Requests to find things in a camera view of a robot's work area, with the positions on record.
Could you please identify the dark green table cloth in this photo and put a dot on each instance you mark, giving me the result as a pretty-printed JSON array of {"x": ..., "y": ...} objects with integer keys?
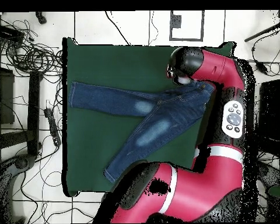
[{"x": 107, "y": 65}]

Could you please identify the grey square frame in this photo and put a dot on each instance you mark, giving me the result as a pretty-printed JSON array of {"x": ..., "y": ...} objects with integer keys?
[{"x": 186, "y": 39}]

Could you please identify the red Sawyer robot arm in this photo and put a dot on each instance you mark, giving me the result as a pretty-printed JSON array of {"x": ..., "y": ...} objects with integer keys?
[{"x": 200, "y": 186}]

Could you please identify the black power adapter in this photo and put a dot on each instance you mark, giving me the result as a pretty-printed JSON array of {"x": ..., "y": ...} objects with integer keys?
[{"x": 261, "y": 67}]

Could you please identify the black flat box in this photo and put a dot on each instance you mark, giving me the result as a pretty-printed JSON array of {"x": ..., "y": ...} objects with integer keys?
[{"x": 7, "y": 31}]

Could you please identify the black stand bar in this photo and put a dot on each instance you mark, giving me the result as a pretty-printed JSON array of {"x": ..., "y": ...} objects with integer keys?
[{"x": 33, "y": 112}]

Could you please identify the grey wheeled stand leg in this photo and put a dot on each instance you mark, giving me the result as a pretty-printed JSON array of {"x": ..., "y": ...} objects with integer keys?
[
  {"x": 268, "y": 175},
  {"x": 21, "y": 163}
]

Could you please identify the black power strip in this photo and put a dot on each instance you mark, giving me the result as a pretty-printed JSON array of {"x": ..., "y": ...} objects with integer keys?
[{"x": 52, "y": 126}]

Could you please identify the dark square case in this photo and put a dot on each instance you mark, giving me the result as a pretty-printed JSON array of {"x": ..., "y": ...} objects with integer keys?
[
  {"x": 4, "y": 98},
  {"x": 270, "y": 109}
]

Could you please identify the black tripod leg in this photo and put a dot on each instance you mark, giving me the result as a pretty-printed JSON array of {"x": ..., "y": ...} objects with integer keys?
[{"x": 259, "y": 35}]

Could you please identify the blue denim jeans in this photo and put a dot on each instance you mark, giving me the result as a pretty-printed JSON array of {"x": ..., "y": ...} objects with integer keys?
[{"x": 165, "y": 112}]

